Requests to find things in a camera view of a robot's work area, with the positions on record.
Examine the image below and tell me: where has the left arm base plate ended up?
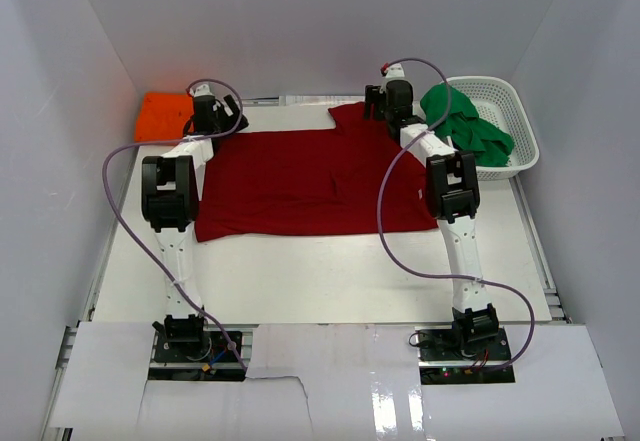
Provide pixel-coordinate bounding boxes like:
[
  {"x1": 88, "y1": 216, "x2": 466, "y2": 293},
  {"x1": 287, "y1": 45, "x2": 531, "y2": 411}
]
[{"x1": 148, "y1": 331, "x2": 246, "y2": 382}]

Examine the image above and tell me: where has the white paper sheet front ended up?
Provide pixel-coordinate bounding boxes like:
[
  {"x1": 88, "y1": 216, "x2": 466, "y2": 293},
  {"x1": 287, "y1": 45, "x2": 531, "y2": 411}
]
[{"x1": 50, "y1": 323, "x2": 623, "y2": 440}]

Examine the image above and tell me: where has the red t shirt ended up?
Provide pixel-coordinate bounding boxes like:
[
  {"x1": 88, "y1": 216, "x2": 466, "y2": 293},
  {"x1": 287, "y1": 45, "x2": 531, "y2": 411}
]
[{"x1": 195, "y1": 102, "x2": 437, "y2": 243}]

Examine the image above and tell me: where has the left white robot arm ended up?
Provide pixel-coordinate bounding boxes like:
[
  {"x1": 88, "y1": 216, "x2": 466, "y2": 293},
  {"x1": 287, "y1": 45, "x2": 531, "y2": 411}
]
[{"x1": 141, "y1": 79, "x2": 248, "y2": 361}]

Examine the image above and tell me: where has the folded orange t shirt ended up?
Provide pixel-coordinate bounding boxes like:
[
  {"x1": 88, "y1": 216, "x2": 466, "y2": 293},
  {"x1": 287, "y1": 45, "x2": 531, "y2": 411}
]
[{"x1": 134, "y1": 92, "x2": 193, "y2": 142}]

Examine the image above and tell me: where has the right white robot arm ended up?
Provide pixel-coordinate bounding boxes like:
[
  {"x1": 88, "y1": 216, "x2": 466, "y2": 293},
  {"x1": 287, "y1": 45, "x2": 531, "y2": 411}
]
[{"x1": 364, "y1": 60, "x2": 499, "y2": 360}]

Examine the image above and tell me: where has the white label strip back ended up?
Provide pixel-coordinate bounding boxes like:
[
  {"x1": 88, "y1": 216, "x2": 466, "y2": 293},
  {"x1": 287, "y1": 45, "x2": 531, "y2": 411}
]
[{"x1": 279, "y1": 95, "x2": 364, "y2": 106}]

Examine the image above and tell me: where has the white plastic laundry basket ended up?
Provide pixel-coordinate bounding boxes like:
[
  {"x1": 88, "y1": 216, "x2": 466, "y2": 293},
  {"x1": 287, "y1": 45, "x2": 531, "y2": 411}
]
[{"x1": 448, "y1": 76, "x2": 540, "y2": 181}]

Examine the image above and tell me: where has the green t shirt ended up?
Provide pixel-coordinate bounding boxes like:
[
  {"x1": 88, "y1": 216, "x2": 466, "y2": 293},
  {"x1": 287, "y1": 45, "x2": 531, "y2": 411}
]
[{"x1": 419, "y1": 84, "x2": 514, "y2": 168}]

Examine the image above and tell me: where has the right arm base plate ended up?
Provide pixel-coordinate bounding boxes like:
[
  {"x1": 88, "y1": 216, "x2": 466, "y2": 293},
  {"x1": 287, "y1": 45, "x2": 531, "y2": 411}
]
[{"x1": 408, "y1": 328, "x2": 516, "y2": 386}]

